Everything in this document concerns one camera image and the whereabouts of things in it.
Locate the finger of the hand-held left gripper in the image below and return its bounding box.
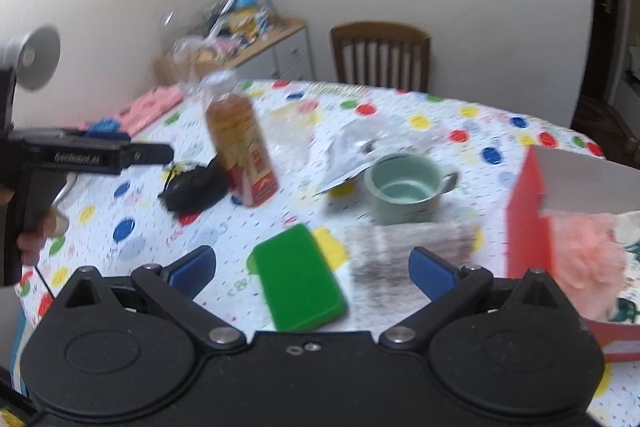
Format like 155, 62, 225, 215
131, 143, 176, 168

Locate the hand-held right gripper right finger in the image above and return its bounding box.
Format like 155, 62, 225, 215
378, 247, 564, 351

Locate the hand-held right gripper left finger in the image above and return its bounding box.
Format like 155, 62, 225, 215
61, 245, 248, 351

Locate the grey towel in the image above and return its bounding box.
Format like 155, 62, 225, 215
344, 221, 482, 309

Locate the red cardboard box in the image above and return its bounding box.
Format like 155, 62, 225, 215
506, 145, 640, 364

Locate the green sponge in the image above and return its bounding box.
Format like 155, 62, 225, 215
248, 223, 349, 333

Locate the pink bath pouf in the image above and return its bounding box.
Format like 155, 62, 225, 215
541, 211, 632, 319

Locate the white green printed cloth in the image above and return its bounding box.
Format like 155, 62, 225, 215
607, 212, 640, 324

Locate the person's left hand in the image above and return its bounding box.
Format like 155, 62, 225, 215
15, 209, 59, 268

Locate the pink folded cloth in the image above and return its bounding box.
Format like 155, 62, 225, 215
117, 86, 185, 130

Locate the blue small object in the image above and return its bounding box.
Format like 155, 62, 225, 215
84, 119, 132, 140

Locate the black crumpled cloth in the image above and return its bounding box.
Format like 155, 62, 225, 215
158, 158, 232, 214

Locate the pale green mug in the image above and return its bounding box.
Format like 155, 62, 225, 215
363, 152, 459, 226

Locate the amber tea bottle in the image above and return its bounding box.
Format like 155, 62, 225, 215
204, 71, 279, 208

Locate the clear drinking glass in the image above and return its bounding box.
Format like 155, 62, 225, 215
158, 11, 202, 94

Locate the clear plastic cup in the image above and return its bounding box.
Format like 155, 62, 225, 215
264, 109, 317, 158

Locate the clear plastic bag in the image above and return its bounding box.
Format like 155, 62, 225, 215
314, 121, 393, 196

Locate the pile of clutter on cabinet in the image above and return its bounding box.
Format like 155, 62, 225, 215
197, 0, 286, 58

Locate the polka dot tablecloth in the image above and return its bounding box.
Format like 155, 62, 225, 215
14, 79, 618, 427

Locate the white drawer cabinet wooden top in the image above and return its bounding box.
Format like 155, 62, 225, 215
154, 14, 317, 85

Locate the wooden chair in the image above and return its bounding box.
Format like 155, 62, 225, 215
329, 21, 432, 93

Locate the dark wooden door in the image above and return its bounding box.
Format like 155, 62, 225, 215
571, 0, 640, 152

